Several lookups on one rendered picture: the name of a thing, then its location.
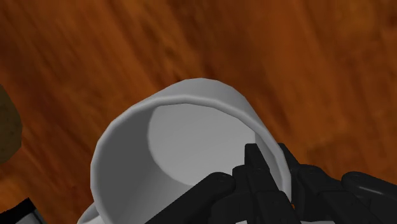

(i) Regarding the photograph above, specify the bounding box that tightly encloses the black and grey object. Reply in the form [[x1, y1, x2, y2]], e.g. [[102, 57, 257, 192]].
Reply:
[[0, 197, 48, 224]]

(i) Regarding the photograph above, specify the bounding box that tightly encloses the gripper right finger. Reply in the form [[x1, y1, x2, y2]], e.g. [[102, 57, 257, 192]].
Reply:
[[277, 143, 397, 224]]

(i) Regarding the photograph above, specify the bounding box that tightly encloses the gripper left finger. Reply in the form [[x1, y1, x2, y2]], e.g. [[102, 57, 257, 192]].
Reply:
[[144, 143, 301, 224]]

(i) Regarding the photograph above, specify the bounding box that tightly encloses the white mug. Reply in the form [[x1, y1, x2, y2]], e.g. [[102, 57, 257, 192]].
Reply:
[[76, 78, 293, 224]]

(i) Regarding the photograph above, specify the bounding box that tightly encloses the brown round object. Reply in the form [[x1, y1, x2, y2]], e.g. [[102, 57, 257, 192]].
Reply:
[[0, 84, 24, 165]]

